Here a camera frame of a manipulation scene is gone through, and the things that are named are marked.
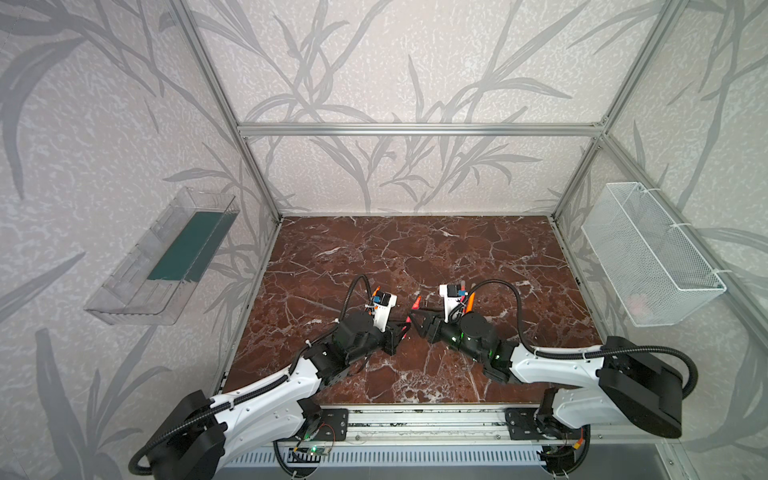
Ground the orange marker group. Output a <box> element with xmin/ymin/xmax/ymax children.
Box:
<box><xmin>464</xmin><ymin>292</ymin><xmax>476</xmax><ymax>313</ymax></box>

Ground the pink marker group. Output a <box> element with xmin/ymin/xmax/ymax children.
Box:
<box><xmin>401</xmin><ymin>317</ymin><xmax>413</xmax><ymax>336</ymax></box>

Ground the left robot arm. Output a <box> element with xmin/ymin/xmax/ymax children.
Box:
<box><xmin>128</xmin><ymin>310</ymin><xmax>412</xmax><ymax>479</ymax></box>

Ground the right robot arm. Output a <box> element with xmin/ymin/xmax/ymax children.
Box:
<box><xmin>407</xmin><ymin>281</ymin><xmax>699</xmax><ymax>439</ymax></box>

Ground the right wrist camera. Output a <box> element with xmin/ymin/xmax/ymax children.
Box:
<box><xmin>439</xmin><ymin>281</ymin><xmax>468</xmax><ymax>323</ymax></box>

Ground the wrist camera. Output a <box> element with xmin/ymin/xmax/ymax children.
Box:
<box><xmin>439</xmin><ymin>281</ymin><xmax>468</xmax><ymax>323</ymax></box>
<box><xmin>370</xmin><ymin>287</ymin><xmax>397</xmax><ymax>331</ymax></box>

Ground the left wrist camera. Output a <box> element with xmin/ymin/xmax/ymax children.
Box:
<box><xmin>370</xmin><ymin>287</ymin><xmax>397</xmax><ymax>331</ymax></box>

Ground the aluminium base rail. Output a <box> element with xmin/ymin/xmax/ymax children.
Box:
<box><xmin>173</xmin><ymin>403</ymin><xmax>673</xmax><ymax>448</ymax></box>

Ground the white wire mesh basket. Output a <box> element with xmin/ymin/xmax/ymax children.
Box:
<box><xmin>582</xmin><ymin>182</ymin><xmax>727</xmax><ymax>328</ymax></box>

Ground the aluminium frame crossbar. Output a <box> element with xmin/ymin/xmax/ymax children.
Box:
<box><xmin>237</xmin><ymin>122</ymin><xmax>603</xmax><ymax>138</ymax></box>

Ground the clear plastic wall tray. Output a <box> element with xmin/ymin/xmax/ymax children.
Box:
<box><xmin>84</xmin><ymin>187</ymin><xmax>240</xmax><ymax>326</ymax></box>

